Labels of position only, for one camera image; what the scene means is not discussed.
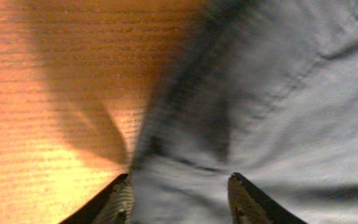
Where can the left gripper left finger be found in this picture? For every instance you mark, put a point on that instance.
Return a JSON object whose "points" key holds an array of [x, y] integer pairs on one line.
{"points": [[112, 205]]}

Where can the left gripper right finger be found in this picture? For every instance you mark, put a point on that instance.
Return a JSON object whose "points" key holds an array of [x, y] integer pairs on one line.
{"points": [[249, 205]]}

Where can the dark blue shorts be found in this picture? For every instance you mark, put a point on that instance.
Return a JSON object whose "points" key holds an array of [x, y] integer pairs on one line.
{"points": [[268, 89]]}

